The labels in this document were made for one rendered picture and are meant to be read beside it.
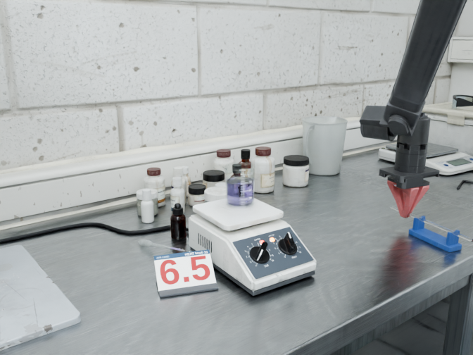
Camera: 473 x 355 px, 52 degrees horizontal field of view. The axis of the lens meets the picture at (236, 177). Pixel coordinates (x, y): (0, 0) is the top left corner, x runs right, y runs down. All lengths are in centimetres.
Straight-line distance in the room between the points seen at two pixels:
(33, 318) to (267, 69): 94
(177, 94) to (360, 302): 71
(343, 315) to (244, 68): 81
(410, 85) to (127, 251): 56
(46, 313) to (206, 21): 81
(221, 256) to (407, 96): 41
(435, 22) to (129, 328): 58
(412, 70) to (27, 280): 68
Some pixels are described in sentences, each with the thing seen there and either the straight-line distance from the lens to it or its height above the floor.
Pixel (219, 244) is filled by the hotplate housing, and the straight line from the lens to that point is 78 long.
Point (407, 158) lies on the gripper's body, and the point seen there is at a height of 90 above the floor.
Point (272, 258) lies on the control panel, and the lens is 76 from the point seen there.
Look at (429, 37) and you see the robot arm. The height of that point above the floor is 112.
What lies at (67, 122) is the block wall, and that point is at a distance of 111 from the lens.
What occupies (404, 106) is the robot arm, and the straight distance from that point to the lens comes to 89.
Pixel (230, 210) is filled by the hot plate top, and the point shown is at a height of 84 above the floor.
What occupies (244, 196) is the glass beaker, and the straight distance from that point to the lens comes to 83.
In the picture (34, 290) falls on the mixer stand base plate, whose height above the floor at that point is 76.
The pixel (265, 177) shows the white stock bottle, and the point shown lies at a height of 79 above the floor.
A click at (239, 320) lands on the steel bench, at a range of 69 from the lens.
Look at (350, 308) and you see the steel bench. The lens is 73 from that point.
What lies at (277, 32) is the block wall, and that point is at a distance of 142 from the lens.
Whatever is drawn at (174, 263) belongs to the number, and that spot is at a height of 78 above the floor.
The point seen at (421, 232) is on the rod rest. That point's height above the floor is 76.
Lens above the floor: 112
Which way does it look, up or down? 16 degrees down
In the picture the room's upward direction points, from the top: straight up
